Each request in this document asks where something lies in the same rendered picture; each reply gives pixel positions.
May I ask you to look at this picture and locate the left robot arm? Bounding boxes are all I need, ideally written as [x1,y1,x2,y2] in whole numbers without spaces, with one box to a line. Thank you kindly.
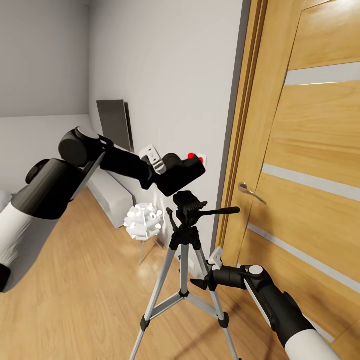
[0,126,172,293]

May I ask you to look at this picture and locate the digital camera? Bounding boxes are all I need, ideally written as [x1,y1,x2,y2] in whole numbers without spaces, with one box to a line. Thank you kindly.
[156,153,206,197]

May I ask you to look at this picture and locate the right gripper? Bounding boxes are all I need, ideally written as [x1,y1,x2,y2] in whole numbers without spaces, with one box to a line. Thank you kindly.
[190,265,232,292]

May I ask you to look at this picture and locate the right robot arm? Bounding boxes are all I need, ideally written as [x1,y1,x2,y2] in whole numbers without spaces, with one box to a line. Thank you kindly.
[190,246,342,360]

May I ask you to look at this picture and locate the camera tripod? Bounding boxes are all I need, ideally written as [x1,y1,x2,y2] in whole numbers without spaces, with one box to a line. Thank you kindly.
[130,190,242,360]

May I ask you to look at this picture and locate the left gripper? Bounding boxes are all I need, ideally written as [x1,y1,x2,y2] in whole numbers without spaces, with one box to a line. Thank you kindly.
[118,151,172,190]

